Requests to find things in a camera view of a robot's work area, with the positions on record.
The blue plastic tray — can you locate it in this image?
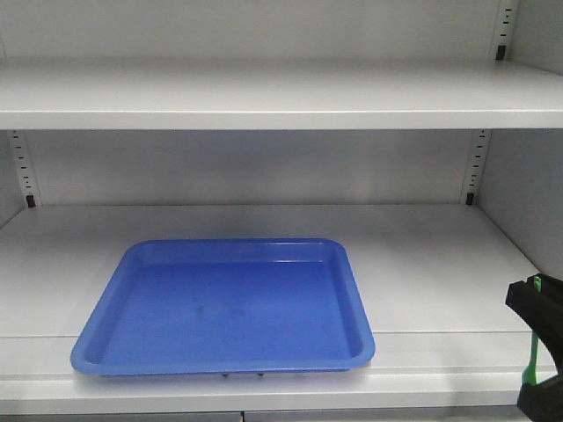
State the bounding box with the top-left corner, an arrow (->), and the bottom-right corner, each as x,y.
70,238 -> 376,376

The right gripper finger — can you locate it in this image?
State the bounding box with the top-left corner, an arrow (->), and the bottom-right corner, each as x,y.
516,375 -> 562,422
505,273 -> 562,374

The green plastic spoon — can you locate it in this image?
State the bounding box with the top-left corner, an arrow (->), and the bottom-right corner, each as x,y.
521,274 -> 543,388

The white wall cabinet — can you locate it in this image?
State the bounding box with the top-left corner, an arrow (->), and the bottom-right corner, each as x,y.
1,1 -> 562,421

